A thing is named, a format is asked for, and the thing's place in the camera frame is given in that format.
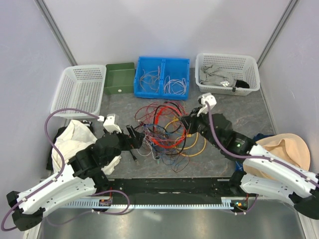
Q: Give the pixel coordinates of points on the white basket with clothes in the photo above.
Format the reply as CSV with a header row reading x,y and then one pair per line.
x,y
241,67

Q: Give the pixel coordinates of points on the blue divided plastic bin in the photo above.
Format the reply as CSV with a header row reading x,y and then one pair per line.
x,y
162,78

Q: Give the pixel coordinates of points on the grey adidas sweatshirt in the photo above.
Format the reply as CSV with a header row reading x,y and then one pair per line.
x,y
213,75

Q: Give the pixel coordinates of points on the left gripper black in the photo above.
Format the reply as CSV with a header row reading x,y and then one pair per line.
x,y
136,142

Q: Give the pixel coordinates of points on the light blue cable duct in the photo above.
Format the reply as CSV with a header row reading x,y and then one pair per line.
x,y
86,203

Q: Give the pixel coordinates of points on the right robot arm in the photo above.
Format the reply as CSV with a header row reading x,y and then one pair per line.
x,y
287,182

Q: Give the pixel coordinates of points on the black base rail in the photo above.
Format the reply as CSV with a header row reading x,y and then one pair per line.
x,y
202,189

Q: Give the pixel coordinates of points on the white cloth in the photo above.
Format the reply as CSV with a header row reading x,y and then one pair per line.
x,y
77,136

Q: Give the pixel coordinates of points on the blue cloth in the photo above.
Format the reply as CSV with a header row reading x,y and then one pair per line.
x,y
239,165

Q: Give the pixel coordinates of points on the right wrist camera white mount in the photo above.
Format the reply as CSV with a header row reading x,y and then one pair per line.
x,y
208,101

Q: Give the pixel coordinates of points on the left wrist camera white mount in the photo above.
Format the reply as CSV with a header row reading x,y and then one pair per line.
x,y
110,123

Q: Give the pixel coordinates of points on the green plastic box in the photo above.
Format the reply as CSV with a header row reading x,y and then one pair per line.
x,y
119,78

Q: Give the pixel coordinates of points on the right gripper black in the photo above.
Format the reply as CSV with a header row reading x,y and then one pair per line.
x,y
190,121

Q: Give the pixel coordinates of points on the grey aluminium corner post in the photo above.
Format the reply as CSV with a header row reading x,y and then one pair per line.
x,y
292,4

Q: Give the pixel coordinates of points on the left grey aluminium post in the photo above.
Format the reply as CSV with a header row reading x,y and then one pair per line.
x,y
56,31

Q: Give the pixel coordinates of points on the empty white basket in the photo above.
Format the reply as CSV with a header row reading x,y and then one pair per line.
x,y
79,92

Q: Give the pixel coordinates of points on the black cloth in basket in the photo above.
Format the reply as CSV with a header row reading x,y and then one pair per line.
x,y
242,84

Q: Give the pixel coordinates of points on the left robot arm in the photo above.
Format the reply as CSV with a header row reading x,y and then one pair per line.
x,y
81,176

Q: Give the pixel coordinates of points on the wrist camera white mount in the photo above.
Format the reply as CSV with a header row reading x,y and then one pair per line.
x,y
208,101
110,123

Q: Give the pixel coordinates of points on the beige bucket hat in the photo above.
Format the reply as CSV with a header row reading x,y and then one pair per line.
x,y
289,147

